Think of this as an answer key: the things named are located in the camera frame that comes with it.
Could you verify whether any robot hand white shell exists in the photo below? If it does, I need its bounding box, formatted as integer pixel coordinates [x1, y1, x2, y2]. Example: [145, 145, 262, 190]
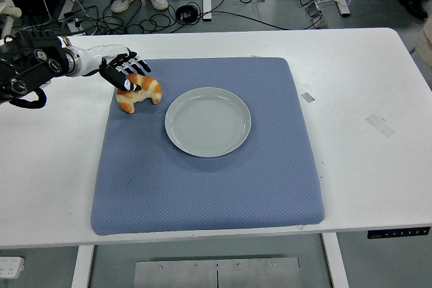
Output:
[80, 44, 152, 93]

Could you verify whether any golden brown croissant bread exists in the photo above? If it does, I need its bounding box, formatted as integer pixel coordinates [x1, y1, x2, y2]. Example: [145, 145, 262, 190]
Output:
[115, 72, 163, 114]

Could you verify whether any round grey plate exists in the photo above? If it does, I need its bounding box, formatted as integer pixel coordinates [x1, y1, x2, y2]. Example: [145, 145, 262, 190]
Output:
[164, 86, 252, 159]

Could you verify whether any blue quilted mat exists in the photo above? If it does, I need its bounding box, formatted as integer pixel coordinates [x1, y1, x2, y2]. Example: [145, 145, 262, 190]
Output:
[90, 57, 325, 237]

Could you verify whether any white table leg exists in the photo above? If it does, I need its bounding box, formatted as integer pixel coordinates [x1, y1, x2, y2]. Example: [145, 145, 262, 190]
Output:
[71, 245, 95, 288]
[321, 233, 350, 288]

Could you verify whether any white power strip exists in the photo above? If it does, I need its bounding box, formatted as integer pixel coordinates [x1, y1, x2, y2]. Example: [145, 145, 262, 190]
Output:
[0, 256, 26, 279]

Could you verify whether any grey metal plate with screws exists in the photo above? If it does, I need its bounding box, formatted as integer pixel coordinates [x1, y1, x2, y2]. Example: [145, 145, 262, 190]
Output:
[134, 256, 301, 288]

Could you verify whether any long grey tape piece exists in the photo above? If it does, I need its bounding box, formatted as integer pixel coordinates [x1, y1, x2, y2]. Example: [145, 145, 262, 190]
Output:
[365, 113, 396, 138]

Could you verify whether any beige cloth object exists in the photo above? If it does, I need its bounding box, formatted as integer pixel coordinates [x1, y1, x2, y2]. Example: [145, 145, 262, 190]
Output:
[414, 18, 432, 69]

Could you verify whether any black table control panel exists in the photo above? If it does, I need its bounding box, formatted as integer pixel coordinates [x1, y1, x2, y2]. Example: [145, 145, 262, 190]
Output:
[367, 226, 432, 240]

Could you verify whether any black floor cable tangle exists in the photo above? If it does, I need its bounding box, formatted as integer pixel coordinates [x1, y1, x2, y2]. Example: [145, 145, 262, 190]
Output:
[20, 0, 182, 36]

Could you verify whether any coiled black cable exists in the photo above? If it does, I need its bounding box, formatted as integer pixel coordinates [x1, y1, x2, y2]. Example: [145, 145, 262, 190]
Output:
[175, 3, 200, 22]

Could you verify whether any white chair frame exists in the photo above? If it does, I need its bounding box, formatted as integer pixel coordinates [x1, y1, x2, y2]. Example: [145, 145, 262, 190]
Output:
[0, 0, 23, 38]

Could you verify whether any long black floor cable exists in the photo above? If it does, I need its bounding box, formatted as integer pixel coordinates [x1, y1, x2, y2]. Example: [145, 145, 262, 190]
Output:
[197, 9, 327, 31]

